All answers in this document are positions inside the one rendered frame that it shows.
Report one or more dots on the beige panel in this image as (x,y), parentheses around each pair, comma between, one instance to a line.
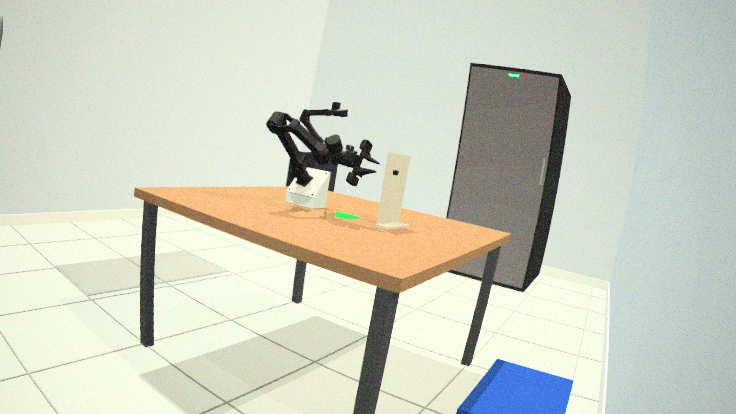
(392,193)

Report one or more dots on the green square marking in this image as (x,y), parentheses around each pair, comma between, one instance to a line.
(345,216)

